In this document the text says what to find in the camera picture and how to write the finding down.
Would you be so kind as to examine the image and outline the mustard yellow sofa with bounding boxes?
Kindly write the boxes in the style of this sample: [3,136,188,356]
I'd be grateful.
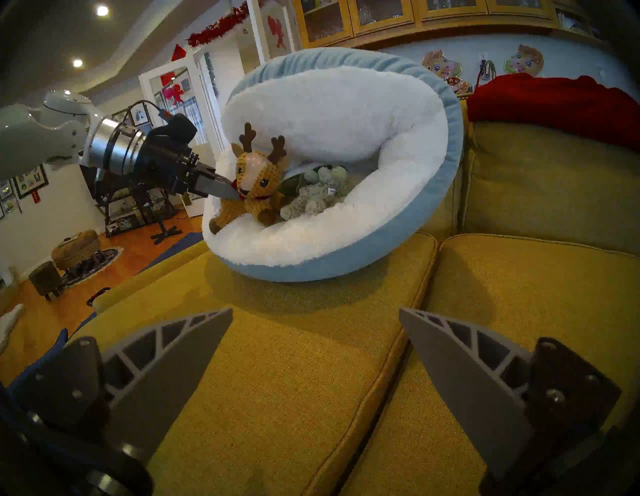
[65,122,640,496]

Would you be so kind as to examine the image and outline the red tinsel garland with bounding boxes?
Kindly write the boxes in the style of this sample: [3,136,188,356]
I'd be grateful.
[187,0,251,48]

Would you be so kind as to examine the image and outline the black flat television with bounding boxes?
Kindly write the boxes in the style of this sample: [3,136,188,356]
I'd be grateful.
[80,165,151,201]

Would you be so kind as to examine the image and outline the red cupid door decoration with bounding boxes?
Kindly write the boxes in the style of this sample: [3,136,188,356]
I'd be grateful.
[267,15,289,50]

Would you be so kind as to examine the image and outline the red blanket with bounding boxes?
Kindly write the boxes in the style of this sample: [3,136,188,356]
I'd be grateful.
[466,74,640,153]

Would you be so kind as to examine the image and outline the cartoon child wall decoration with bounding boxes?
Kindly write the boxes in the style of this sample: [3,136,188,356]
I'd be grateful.
[504,44,545,77]
[421,49,472,96]

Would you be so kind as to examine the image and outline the wooden wall cabinets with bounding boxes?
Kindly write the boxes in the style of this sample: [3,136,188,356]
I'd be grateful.
[294,0,616,50]

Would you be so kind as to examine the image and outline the orange reindeer plush toy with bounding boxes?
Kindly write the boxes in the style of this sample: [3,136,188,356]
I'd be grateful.
[209,122,291,236]

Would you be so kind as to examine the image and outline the white blue plush dog bed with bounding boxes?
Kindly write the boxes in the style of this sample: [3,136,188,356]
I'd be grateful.
[201,47,465,283]

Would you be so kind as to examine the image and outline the round beige ottoman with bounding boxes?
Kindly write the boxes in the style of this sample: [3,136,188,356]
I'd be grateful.
[51,229,104,274]

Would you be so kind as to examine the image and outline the small dark stool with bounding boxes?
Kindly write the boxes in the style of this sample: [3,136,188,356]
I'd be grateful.
[29,260,64,301]

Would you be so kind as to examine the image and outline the grey rope bunny toy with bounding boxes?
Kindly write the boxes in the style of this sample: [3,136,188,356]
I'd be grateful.
[280,166,352,221]

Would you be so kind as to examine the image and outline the yellow sofa back cushion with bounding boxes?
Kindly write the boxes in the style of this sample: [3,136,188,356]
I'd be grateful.
[422,150,469,246]
[462,122,640,258]

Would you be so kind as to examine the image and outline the dark television stand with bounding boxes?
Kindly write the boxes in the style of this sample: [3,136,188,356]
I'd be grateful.
[95,185,179,237]

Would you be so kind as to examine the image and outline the yellow sofa seat cushion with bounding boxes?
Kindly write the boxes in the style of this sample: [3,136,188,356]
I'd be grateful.
[340,234,640,496]
[65,232,441,496]

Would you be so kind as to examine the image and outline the black floor stand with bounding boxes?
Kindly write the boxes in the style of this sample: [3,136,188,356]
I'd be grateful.
[131,185,184,245]

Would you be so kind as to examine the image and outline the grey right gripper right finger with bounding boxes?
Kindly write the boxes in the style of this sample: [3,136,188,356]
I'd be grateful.
[399,307,623,494]

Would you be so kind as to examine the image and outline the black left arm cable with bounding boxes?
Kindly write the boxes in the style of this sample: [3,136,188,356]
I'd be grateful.
[92,99,171,201]

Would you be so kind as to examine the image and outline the white glass french door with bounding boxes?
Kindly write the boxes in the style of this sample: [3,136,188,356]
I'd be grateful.
[138,56,222,218]
[246,0,300,65]

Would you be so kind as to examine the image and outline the round patterned rug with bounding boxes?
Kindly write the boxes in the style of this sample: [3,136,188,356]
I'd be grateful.
[60,246,125,289]

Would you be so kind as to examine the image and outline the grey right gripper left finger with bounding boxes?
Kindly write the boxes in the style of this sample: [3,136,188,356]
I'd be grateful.
[10,307,235,463]

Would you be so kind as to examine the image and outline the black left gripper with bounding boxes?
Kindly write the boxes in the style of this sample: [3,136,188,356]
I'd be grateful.
[134,136,242,202]

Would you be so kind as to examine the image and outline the white fuzzy floor object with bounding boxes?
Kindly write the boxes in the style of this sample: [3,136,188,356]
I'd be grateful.
[0,302,25,354]

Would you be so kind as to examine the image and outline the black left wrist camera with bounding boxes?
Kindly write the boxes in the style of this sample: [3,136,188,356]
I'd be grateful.
[151,114,199,147]

